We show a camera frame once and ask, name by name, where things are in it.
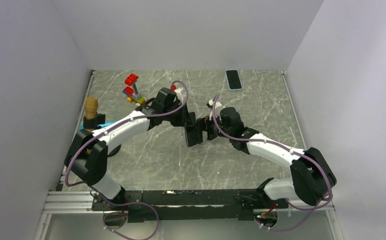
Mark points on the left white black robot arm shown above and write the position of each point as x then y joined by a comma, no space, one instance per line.
88,153

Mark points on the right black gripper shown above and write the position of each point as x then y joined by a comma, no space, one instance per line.
205,124

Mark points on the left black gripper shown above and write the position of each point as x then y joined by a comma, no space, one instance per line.
184,119

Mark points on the colourful toy brick car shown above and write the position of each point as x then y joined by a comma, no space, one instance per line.
131,91

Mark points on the black phone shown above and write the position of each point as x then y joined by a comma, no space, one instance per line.
193,135

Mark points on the brown toy microphone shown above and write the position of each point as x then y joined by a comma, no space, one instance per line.
91,107

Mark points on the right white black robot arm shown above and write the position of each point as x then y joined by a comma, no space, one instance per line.
311,179

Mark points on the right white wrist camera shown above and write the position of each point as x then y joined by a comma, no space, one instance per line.
214,107

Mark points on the blue marker pen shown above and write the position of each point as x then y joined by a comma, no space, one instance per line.
94,126

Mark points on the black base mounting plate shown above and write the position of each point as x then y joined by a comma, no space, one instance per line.
148,213

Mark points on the phone with blue case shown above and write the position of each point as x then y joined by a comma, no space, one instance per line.
233,80

